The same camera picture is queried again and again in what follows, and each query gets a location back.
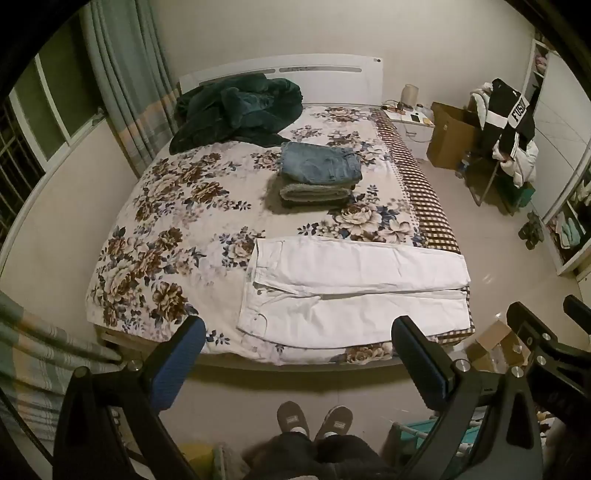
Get blue jeans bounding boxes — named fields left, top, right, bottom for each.
left=281, top=141, right=363, bottom=184

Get person's leg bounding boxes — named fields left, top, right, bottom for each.
left=314, top=436, right=394, bottom=480
left=242, top=431, right=320, bottom=480

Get person's right grey slipper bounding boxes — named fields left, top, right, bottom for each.
left=316, top=405, right=354, bottom=440

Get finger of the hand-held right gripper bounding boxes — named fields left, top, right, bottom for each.
left=506, top=302, right=591, bottom=416
left=563, top=294, right=591, bottom=334

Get black and white jacket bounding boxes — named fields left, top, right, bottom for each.
left=485, top=78, right=536, bottom=160

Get chair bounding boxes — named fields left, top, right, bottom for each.
left=463, top=92, right=539, bottom=208

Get white pants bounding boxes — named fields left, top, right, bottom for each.
left=235, top=236, right=476, bottom=350

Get small cardboard box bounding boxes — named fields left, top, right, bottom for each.
left=465, top=318, right=532, bottom=376

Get large cardboard box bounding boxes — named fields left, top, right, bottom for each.
left=426, top=102, right=482, bottom=171

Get person's right leg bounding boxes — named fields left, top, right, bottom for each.
left=314, top=436, right=394, bottom=480

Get teal plastic rack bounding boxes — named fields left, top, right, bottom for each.
left=382, top=414, right=486, bottom=464

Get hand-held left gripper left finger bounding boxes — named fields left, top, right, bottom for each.
left=53, top=316, right=206, bottom=480

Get white wardrobe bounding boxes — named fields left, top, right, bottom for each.
left=526, top=39, right=591, bottom=278

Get person's left leg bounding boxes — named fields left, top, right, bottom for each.
left=242, top=431, right=320, bottom=480

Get folded grey fleece cloth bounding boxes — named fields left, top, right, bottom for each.
left=277, top=179, right=357, bottom=206

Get green striped curtain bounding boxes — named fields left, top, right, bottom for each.
left=79, top=0, right=182, bottom=179
left=0, top=290, right=126, bottom=446

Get floral bed sheet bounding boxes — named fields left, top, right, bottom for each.
left=85, top=104, right=476, bottom=367

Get white bed headboard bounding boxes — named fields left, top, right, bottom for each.
left=178, top=54, right=385, bottom=108

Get person's left grey slipper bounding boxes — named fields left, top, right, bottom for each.
left=276, top=401, right=315, bottom=437

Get person's grey slipper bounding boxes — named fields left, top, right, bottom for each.
left=316, top=405, right=354, bottom=440
left=276, top=401, right=315, bottom=437

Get white nightstand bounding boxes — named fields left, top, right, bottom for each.
left=381, top=108, right=436, bottom=160

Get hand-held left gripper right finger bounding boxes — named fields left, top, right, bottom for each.
left=391, top=316, right=544, bottom=480

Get white garment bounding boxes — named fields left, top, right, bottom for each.
left=491, top=137, right=539, bottom=188

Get dark green blanket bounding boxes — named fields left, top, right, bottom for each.
left=168, top=74, right=304, bottom=156

